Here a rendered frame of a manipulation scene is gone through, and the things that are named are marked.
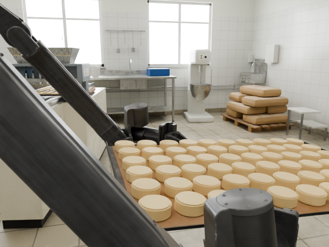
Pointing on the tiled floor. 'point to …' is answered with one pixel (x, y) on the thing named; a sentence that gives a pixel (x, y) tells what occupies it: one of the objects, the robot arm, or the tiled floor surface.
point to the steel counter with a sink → (130, 84)
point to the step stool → (306, 121)
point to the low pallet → (256, 125)
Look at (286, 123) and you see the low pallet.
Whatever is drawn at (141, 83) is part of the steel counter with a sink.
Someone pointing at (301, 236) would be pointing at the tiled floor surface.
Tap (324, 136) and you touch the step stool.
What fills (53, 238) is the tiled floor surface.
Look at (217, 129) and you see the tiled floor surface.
